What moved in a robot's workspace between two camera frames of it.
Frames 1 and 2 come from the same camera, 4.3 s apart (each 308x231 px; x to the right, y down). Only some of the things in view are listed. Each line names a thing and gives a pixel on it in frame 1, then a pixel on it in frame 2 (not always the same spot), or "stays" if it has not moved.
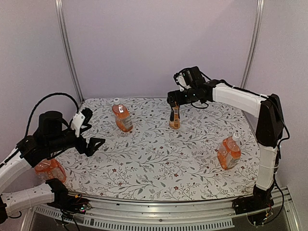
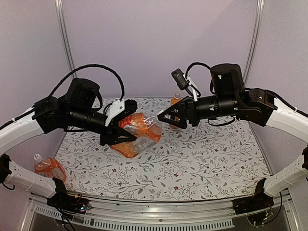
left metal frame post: (60, 13) stays
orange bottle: (229, 151) to (145, 127)
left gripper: (89, 150) to (111, 135)
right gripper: (171, 96) to (185, 106)
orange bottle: (51, 169) stays
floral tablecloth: (213, 155) stays
